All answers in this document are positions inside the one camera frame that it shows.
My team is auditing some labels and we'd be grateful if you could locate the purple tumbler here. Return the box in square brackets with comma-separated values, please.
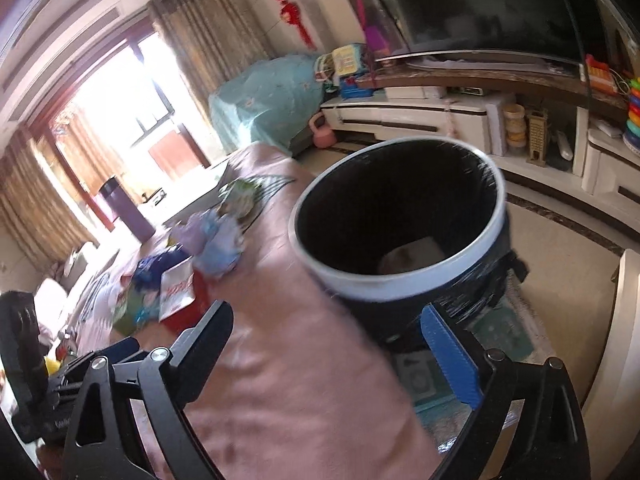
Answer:
[98, 175, 156, 243]

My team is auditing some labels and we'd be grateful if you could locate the white sofa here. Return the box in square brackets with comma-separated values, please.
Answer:
[35, 240, 121, 341]

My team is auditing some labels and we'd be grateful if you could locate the red box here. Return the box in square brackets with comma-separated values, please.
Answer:
[165, 270, 213, 333]

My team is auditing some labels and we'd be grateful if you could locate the stack of yellow tubs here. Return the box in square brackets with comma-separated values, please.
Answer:
[501, 102, 528, 150]

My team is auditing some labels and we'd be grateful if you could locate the red and white packet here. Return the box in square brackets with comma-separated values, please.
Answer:
[159, 259, 197, 322]

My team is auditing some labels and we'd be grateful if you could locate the red hanging decoration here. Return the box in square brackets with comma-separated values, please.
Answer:
[252, 0, 318, 51]

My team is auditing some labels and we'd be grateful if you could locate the orange toy phone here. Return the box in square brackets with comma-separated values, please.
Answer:
[585, 54, 626, 95]

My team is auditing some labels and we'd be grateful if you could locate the brown patterned curtain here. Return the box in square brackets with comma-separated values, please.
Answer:
[147, 0, 276, 111]
[0, 130, 96, 271]

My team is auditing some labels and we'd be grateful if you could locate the white television cabinet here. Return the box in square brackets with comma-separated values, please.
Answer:
[320, 50, 640, 201]

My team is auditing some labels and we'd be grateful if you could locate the black white-rimmed trash bin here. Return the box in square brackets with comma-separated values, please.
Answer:
[289, 137, 531, 346]

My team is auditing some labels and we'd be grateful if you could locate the white green toy basket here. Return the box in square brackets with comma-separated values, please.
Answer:
[315, 52, 336, 83]

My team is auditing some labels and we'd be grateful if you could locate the colourful stacking ring toy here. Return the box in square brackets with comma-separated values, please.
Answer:
[622, 77, 640, 151]

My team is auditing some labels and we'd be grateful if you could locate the colourful toy keyboard panel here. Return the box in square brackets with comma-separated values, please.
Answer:
[332, 45, 371, 78]

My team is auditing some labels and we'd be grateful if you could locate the cream furniture panel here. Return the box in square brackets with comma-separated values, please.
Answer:
[580, 249, 640, 480]

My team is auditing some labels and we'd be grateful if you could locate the green patterned floor mat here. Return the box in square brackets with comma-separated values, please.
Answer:
[395, 280, 551, 441]

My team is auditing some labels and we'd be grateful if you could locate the purple dustpan pink handle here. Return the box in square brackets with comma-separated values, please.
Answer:
[347, 0, 396, 61]

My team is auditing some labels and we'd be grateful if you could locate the pink kettlebell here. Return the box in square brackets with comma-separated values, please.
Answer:
[309, 112, 337, 148]

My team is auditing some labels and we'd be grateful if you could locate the pale blue plastic wrapper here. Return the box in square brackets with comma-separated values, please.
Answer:
[170, 207, 246, 276]

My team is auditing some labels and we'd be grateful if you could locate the red framed balcony door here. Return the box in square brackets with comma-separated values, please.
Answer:
[30, 15, 221, 231]

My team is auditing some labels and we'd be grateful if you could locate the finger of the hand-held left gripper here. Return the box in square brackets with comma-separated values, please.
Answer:
[60, 336, 142, 391]

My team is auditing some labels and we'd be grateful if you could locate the flat white box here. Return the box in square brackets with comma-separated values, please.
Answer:
[384, 85, 447, 101]

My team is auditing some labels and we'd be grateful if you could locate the white paper scrap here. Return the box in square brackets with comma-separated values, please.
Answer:
[377, 236, 446, 276]

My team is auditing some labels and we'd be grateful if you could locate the white upright box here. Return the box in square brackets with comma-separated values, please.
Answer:
[485, 95, 516, 156]

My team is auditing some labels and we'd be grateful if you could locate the pink table cloth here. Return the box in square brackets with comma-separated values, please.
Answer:
[65, 142, 446, 480]

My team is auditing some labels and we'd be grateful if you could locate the green white snack packet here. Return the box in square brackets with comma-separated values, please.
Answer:
[217, 179, 266, 220]

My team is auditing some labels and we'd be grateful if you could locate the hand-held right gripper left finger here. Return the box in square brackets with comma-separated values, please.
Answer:
[62, 300, 236, 480]

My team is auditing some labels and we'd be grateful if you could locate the black television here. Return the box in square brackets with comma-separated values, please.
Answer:
[345, 0, 608, 66]

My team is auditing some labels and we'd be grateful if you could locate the wooden model tower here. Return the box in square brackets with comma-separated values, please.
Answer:
[525, 109, 550, 167]

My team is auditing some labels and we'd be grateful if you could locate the green yellow packet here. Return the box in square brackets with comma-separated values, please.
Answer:
[112, 280, 161, 336]

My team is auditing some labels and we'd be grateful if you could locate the teal furniture cover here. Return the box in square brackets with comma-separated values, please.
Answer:
[207, 52, 331, 158]

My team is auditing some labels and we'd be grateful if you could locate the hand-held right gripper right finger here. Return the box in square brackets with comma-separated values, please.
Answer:
[420, 304, 588, 480]

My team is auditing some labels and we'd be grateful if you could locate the black hanging cable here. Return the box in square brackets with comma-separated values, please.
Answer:
[542, 0, 596, 111]

